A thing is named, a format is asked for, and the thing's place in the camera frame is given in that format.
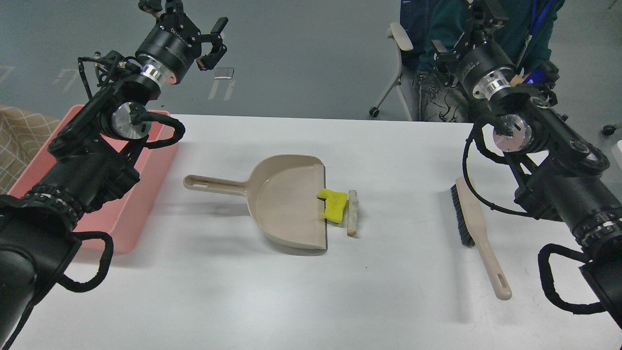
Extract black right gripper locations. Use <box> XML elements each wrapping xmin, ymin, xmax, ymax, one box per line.
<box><xmin>431</xmin><ymin>0</ymin><xmax>515</xmax><ymax>100</ymax></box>

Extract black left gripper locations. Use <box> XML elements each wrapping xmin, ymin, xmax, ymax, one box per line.
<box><xmin>135</xmin><ymin>0</ymin><xmax>229</xmax><ymax>85</ymax></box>

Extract beige hand brush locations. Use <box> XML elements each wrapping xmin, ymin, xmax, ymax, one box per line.
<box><xmin>450</xmin><ymin>177</ymin><xmax>513</xmax><ymax>301</ymax></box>

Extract beige plastic dustpan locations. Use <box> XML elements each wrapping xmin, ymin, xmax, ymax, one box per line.
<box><xmin>184</xmin><ymin>155</ymin><xmax>328</xmax><ymax>252</ymax></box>

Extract yellow sponge piece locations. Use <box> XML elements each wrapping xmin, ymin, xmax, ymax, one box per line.
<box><xmin>317</xmin><ymin>189</ymin><xmax>348</xmax><ymax>224</ymax></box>

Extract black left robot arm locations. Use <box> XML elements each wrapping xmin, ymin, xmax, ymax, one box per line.
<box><xmin>0</xmin><ymin>0</ymin><xmax>229</xmax><ymax>350</ymax></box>

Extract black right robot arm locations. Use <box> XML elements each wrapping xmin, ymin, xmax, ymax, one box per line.
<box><xmin>432</xmin><ymin>0</ymin><xmax>621</xmax><ymax>324</ymax></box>

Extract pink plastic bin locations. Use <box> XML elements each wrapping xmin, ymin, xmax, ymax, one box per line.
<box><xmin>7</xmin><ymin>105</ymin><xmax>180</xmax><ymax>253</ymax></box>

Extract white office chair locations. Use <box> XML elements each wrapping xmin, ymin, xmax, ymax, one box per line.
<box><xmin>368</xmin><ymin>22</ymin><xmax>414</xmax><ymax>121</ymax></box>

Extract person in teal jacket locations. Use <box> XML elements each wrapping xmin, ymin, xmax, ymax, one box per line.
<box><xmin>400</xmin><ymin>0</ymin><xmax>567</xmax><ymax>123</ymax></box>

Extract beige checkered cloth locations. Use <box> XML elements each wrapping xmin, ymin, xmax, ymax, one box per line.
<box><xmin>0</xmin><ymin>105</ymin><xmax>60</xmax><ymax>194</ymax></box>

